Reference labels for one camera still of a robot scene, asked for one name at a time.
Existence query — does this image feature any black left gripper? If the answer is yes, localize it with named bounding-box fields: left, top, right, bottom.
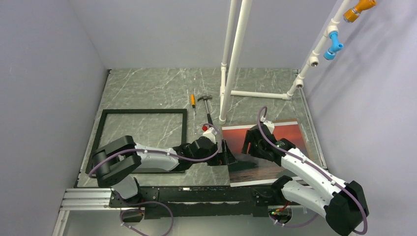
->
left=192, top=139, right=237, bottom=166

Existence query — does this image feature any red sunset photo print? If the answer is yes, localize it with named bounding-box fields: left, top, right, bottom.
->
left=221, top=121, right=310, bottom=188

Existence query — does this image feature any orange handled screwdriver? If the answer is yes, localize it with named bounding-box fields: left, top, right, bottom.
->
left=190, top=94, right=196, bottom=116

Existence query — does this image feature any black wooden picture frame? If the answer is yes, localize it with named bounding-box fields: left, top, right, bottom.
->
left=85, top=109, right=188, bottom=173

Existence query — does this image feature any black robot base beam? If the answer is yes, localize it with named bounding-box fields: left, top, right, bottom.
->
left=109, top=186, right=287, bottom=219

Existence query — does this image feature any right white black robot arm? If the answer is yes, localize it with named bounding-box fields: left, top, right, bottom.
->
left=242, top=123, right=369, bottom=236

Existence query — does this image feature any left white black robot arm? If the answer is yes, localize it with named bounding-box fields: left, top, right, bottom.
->
left=88, top=135, right=237, bottom=207

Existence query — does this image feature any white PVC pipe structure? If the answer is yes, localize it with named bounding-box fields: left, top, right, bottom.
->
left=218, top=0, right=353, bottom=124

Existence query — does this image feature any steel claw hammer black grip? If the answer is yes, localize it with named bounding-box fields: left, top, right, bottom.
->
left=197, top=95, right=213, bottom=125

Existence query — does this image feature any blue pipe fitting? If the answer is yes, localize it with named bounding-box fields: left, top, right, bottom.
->
left=324, top=31, right=344, bottom=60

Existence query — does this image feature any orange pipe fitting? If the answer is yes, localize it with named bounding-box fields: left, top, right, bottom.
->
left=343, top=0, right=377, bottom=23

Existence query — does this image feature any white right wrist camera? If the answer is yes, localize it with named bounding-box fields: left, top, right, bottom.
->
left=262, top=120, right=275, bottom=134

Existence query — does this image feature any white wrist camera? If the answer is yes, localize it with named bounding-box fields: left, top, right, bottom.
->
left=202, top=125, right=218, bottom=143
left=262, top=120, right=275, bottom=134

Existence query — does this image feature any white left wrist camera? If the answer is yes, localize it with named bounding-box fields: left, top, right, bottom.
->
left=202, top=125, right=218, bottom=143

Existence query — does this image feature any aluminium extrusion rail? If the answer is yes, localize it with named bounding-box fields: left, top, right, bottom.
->
left=60, top=188, right=112, bottom=211

